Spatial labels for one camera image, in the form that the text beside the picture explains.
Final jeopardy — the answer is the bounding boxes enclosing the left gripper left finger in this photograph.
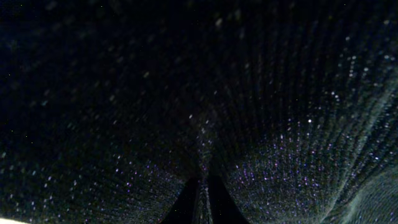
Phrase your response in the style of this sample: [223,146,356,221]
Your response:
[160,178,199,224]

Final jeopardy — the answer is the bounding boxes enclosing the black velvet skirt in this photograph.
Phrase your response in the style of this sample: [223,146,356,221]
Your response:
[1,1,397,223]

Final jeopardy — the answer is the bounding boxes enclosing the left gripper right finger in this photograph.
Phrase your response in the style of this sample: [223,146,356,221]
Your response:
[208,175,249,224]

